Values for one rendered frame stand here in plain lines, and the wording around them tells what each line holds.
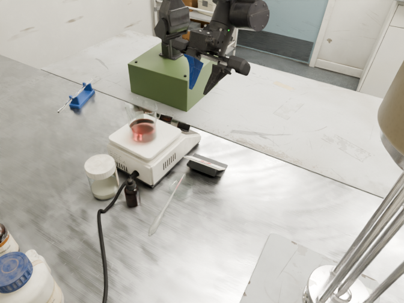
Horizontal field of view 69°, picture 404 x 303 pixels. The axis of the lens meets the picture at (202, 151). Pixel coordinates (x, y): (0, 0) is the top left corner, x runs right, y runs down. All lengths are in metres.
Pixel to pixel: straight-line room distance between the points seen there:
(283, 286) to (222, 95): 0.63
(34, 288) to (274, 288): 0.36
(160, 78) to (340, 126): 0.54
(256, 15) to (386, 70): 2.35
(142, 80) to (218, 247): 0.57
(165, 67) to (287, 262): 0.62
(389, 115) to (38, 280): 0.44
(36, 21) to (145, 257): 1.83
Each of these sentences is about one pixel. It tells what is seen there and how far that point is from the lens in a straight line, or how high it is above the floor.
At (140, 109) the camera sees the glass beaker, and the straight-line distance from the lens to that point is 0.66.
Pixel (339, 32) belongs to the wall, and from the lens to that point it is 3.47.
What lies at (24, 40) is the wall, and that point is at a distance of 2.16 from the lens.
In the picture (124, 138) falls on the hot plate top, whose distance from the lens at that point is 0.66.
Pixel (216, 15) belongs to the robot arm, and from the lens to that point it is 0.71.
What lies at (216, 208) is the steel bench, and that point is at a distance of 0.63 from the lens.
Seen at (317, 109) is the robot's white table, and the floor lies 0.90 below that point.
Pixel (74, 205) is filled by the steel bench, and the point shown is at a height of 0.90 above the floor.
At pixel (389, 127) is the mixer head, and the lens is 0.21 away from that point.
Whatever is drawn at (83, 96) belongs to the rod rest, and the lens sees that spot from 0.99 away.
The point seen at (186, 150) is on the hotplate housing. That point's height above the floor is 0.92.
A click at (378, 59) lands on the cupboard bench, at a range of 2.91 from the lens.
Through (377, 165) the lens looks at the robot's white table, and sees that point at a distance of 0.87.
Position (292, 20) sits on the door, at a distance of 3.51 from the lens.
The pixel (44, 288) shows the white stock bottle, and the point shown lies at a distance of 0.49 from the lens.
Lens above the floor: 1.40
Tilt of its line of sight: 41 degrees down
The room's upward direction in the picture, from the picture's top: 4 degrees clockwise
